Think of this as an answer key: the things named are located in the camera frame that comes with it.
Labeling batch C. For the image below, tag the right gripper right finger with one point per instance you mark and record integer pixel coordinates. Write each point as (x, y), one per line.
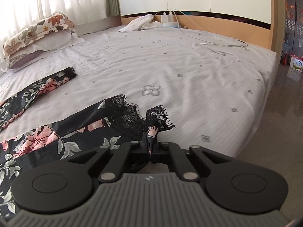
(174, 157)

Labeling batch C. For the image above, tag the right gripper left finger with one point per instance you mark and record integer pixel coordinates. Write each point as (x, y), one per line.
(128, 157)

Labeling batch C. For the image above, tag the black floral pants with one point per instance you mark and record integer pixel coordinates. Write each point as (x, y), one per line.
(110, 122)

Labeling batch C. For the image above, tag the white patterned bed sheet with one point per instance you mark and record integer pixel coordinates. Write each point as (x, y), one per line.
(214, 87)

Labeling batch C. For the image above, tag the white cloth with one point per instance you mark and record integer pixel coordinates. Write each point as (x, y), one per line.
(142, 23)

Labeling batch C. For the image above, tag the white charger block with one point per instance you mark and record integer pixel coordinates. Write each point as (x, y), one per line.
(168, 18)

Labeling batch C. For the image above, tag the white purple pillow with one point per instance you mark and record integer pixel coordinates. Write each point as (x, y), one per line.
(29, 54)

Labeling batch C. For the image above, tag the floral pillow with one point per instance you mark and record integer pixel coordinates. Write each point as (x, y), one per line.
(54, 23)

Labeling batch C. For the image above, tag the dark patterned cabinet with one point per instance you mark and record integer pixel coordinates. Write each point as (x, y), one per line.
(292, 43)

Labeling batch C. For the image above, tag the white sheer curtain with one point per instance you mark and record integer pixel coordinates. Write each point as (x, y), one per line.
(17, 15)

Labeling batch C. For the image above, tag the wooden bed frame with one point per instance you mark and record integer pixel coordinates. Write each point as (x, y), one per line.
(260, 22)

